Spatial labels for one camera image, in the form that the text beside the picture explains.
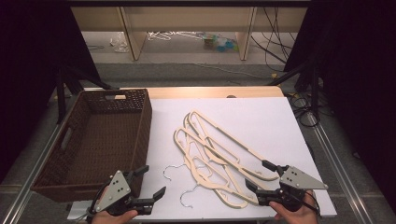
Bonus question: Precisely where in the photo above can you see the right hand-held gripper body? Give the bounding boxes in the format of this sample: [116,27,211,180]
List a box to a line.
[255,165,329,213]

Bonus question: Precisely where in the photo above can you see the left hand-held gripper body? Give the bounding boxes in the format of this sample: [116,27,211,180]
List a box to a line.
[90,170,155,217]

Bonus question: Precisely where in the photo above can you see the brown wicker basket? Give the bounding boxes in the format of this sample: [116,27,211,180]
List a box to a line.
[30,88,153,203]

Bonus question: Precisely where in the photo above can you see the person's left hand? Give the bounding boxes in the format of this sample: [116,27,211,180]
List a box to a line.
[91,209,139,224]

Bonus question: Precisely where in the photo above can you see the person's right hand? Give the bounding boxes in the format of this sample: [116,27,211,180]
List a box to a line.
[268,190,318,224]

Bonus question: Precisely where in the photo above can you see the white table mat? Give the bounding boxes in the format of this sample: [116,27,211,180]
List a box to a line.
[66,96,338,222]

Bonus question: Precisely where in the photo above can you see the black metal stand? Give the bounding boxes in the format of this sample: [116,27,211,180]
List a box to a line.
[266,58,322,120]
[55,60,113,125]

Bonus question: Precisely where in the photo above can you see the wooden table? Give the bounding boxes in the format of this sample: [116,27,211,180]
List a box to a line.
[120,86,285,100]

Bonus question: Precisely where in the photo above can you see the black curtain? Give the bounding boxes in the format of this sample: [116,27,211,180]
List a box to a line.
[283,0,396,206]
[0,0,102,185]

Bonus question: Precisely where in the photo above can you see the clear plastic bag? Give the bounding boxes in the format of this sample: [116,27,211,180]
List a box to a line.
[109,31,130,53]

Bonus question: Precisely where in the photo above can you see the colourful plastic items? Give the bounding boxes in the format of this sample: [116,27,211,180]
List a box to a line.
[202,33,240,53]

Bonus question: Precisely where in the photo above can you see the white hangers on floor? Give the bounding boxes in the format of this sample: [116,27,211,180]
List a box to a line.
[147,30,204,42]

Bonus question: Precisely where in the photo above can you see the beige wooden shelf unit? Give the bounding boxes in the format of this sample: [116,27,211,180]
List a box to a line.
[70,5,309,62]

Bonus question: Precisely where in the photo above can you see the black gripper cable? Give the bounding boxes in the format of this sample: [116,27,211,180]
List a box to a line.
[293,190,321,217]
[74,181,110,223]

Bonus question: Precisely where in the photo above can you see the aluminium rail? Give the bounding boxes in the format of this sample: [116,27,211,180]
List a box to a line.
[305,110,376,224]
[2,90,82,224]

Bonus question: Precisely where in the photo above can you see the black coiled floor cables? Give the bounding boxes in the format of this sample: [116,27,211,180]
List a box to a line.
[287,91,322,129]

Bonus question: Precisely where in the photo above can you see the thin white floor cable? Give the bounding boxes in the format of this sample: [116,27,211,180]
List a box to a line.
[191,63,273,80]

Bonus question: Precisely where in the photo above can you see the black hanging cables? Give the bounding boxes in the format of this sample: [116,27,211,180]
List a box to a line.
[249,7,301,73]

